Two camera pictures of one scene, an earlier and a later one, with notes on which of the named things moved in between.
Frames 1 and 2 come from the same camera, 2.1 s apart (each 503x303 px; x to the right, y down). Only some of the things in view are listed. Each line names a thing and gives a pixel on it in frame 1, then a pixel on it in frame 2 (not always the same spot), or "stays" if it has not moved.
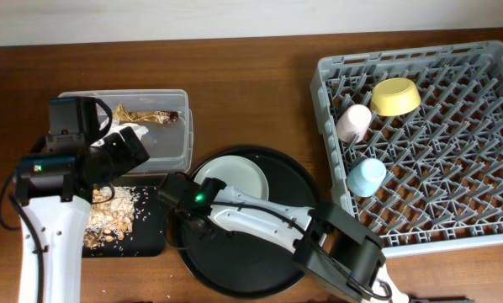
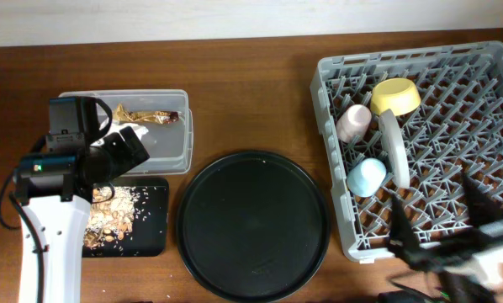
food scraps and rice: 111,216 stays
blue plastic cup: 366,178 stays
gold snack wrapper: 156,117 stays
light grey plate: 237,172 → 394,137
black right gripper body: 204,233 → 454,255
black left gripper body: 119,159 stays
